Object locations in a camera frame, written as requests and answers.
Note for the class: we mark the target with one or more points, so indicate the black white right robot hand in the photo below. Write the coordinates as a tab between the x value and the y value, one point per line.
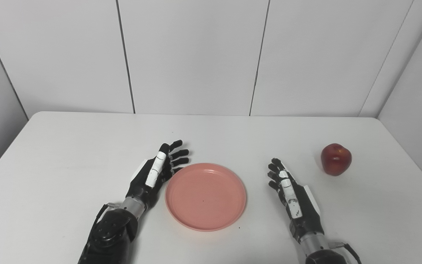
302	212

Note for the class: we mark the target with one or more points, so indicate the pink round plate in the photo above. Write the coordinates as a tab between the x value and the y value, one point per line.
205	198

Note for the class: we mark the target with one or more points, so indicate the red apple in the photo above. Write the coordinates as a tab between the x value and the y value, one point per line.
336	160

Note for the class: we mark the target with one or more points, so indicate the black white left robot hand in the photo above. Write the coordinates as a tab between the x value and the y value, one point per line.
145	187

